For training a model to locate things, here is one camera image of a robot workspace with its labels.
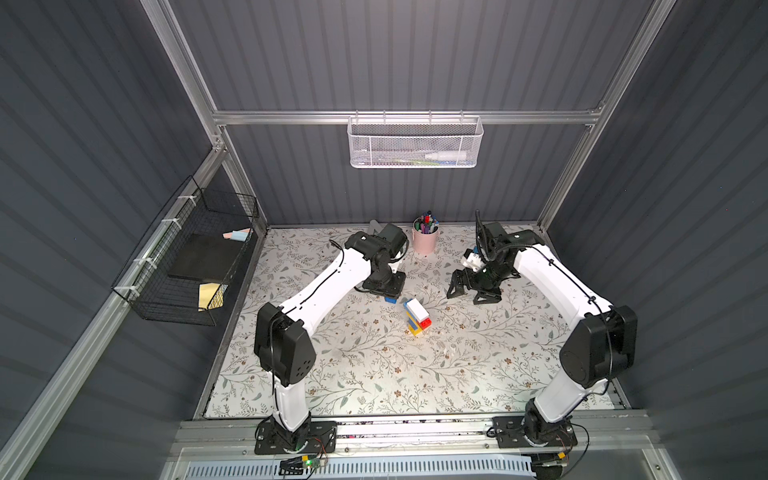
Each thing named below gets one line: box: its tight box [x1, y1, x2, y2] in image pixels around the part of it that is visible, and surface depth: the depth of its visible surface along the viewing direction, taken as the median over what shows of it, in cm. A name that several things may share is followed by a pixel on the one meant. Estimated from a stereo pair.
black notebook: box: [168, 233, 243, 281], surface depth 74 cm
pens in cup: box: [415, 210, 440, 234], surface depth 107 cm
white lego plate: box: [406, 298, 429, 323], surface depth 84 cm
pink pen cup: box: [412, 217, 441, 255], surface depth 110 cm
